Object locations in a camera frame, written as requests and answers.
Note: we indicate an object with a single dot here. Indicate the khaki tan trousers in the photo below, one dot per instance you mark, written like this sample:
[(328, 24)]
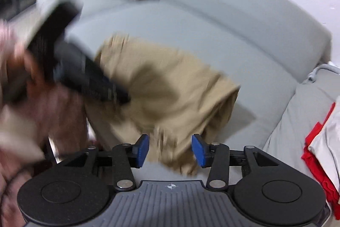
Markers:
[(173, 95)]

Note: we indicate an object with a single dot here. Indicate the person's left hand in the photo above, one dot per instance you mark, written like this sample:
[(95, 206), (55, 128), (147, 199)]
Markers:
[(15, 58)]

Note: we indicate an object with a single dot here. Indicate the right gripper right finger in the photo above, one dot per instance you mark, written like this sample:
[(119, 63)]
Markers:
[(218, 157)]

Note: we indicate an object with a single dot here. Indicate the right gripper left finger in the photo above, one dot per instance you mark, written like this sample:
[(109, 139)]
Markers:
[(121, 159)]

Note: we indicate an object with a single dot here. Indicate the red and white clothing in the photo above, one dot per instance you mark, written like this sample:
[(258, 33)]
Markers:
[(321, 156)]

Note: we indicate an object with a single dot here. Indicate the grey fabric sofa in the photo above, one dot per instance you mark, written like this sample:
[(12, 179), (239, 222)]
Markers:
[(268, 47)]

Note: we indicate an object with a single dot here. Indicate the pink fluffy garment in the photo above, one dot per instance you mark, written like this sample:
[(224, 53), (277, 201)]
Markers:
[(57, 114)]

